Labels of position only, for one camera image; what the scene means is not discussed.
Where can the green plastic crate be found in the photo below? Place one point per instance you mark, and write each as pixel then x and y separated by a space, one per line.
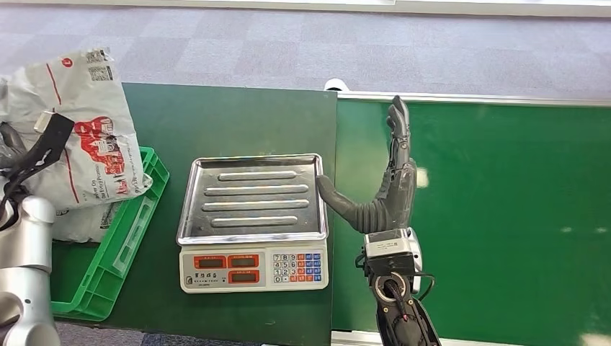
pixel 119 258

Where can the white courier bag black letters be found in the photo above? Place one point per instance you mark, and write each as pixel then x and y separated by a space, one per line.
pixel 90 119

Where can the small white round object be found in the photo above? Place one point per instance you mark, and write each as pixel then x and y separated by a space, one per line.
pixel 335 85

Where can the white courier bag red print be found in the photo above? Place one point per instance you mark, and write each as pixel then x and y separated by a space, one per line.
pixel 86 222

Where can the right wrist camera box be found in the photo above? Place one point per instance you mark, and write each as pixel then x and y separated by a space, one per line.
pixel 389 248

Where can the white baseboard strip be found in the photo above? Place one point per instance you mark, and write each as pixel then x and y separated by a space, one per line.
pixel 429 5

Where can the green conveyor belt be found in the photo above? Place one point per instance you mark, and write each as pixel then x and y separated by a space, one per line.
pixel 515 215

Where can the white electronic scale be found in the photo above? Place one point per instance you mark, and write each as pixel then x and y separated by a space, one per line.
pixel 286 272

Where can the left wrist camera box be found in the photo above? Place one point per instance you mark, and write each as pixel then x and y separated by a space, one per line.
pixel 50 138

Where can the silver conveyor side rail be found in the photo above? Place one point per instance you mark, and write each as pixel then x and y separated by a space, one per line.
pixel 501 99

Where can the steel scale tray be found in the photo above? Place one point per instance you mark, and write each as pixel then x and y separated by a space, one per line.
pixel 258 200

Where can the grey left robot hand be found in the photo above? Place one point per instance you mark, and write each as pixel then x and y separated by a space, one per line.
pixel 10 148

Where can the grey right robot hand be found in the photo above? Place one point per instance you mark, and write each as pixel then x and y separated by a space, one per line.
pixel 396 200

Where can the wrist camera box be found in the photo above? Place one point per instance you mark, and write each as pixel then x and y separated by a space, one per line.
pixel 389 248
pixel 50 138

